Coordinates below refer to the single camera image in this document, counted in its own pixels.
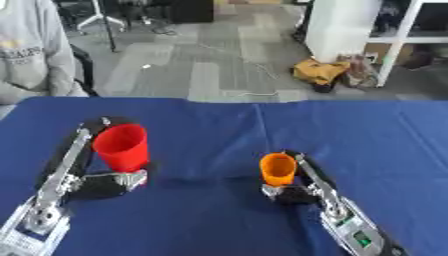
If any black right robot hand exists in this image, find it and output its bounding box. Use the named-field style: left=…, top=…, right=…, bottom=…
left=260, top=149, right=340, bottom=206

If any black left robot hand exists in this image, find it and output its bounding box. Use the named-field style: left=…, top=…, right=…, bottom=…
left=35, top=116, right=158, bottom=205

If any orange plastic cup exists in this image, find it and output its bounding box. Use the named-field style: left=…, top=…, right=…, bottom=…
left=259, top=152, right=300, bottom=187

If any red plastic cup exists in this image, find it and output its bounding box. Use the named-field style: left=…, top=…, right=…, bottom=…
left=91, top=123, right=151, bottom=173

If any black chair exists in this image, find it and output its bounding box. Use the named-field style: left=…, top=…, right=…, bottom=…
left=68, top=43, right=102, bottom=98

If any yellow bag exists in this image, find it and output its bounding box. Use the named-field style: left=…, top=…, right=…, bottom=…
left=290, top=58, right=352, bottom=86

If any person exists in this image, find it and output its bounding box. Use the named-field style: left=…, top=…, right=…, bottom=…
left=0, top=0, right=91, bottom=105

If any black tripod leg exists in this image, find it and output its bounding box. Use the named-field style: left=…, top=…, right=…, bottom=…
left=99, top=0, right=119, bottom=53

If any white chair base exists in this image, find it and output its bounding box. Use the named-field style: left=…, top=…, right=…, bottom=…
left=75, top=0, right=128, bottom=33

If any white cabinet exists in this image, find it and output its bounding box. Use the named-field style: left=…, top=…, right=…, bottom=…
left=302, top=0, right=382, bottom=64

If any white cable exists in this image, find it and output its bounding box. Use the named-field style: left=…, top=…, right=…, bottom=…
left=197, top=43, right=282, bottom=98

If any white shelf frame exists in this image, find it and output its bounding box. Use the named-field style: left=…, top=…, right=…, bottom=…
left=365, top=0, right=448, bottom=88

